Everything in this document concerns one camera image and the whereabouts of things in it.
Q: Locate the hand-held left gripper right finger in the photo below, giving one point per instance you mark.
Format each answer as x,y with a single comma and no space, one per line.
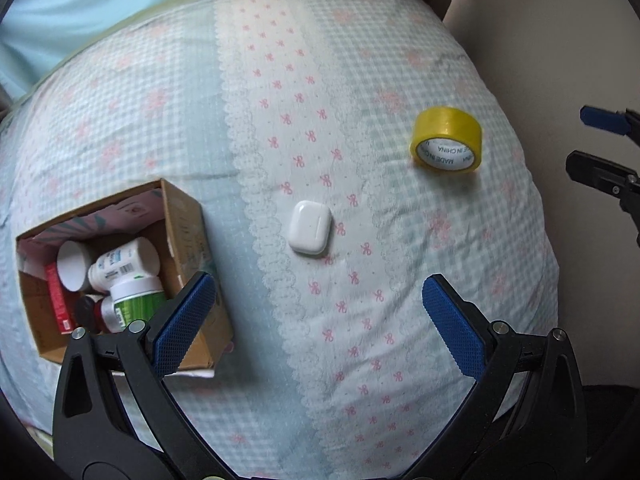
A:
455,325

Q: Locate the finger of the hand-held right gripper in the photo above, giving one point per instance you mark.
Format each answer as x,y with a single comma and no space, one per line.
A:
600,170
602,118

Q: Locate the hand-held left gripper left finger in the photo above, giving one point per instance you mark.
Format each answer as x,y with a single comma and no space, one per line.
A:
182,325

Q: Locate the green and white jar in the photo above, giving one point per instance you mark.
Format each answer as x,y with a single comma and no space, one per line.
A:
137,302

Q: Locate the small red jar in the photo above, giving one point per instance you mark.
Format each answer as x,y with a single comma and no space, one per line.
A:
106,312

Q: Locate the white pill bottle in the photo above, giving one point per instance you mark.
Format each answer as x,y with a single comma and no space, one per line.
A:
125,262

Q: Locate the cardboard box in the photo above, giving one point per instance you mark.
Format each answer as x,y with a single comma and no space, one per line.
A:
185,225

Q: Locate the red carton box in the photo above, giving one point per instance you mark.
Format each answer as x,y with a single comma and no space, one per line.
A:
59,300

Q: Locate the yellow tape roll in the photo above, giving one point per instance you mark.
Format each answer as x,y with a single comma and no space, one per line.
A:
445,132

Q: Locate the white earbuds case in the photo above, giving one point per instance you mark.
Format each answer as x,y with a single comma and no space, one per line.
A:
310,227

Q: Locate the checked floral bed sheet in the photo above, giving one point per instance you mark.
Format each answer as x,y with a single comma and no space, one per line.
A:
300,110

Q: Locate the light blue hanging cloth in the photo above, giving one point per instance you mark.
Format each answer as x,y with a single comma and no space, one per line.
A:
100,0

